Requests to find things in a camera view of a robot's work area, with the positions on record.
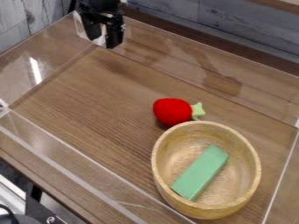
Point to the black metal table frame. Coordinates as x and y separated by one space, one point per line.
44 208

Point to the red plush strawberry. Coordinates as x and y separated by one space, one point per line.
172 111

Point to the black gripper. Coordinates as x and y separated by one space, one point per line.
88 8

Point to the wooden bowl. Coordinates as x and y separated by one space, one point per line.
230 191

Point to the clear acrylic corner bracket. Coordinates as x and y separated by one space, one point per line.
97 41

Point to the clear acrylic tray wall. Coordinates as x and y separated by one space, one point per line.
77 129

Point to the green rectangular block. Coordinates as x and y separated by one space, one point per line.
200 173

